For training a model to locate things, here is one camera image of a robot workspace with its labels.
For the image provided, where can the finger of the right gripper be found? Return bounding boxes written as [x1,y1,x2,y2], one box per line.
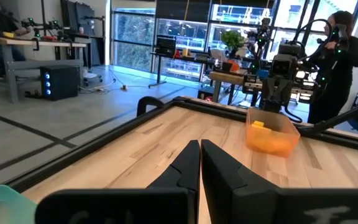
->
[275,77,293,110]
[261,77,275,111]

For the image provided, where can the wooden top table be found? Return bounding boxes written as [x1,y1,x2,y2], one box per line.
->
[209,70,251,105]

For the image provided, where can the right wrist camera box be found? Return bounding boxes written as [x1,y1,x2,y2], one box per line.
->
[271,53,295,78]

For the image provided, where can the green translucent plastic bin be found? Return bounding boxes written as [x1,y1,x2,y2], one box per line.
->
[0,185,39,224]

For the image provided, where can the dark wall panels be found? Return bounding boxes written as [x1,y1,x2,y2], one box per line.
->
[60,0,105,66]

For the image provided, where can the grey wooden-top workbench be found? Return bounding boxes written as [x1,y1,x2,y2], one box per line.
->
[0,34,86,103]

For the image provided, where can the black computer blue lights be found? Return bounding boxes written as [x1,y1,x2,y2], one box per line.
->
[39,65,80,101]

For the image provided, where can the black table clamp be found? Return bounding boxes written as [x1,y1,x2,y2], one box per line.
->
[136,95,166,118]

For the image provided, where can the black crate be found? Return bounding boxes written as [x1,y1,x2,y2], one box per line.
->
[155,34,177,57]

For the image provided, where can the orange translucent plastic bin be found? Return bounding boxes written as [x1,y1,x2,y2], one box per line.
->
[245,107,301,158]

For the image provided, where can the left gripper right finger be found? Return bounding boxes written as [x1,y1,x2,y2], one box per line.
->
[201,139,358,224]

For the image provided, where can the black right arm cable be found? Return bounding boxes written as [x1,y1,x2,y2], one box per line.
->
[292,18,334,44]

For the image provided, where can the black office desk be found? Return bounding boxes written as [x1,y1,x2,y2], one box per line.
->
[149,51,219,90]

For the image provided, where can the white rolling cart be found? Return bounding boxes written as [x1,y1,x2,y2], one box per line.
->
[82,70,104,88]

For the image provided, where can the black computer purple light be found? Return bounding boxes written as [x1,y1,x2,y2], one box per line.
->
[197,86,214,100]

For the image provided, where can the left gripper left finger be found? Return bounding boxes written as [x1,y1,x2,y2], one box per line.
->
[35,140,201,224]

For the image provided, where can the green potted plant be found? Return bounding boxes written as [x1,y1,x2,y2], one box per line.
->
[221,30,247,58]

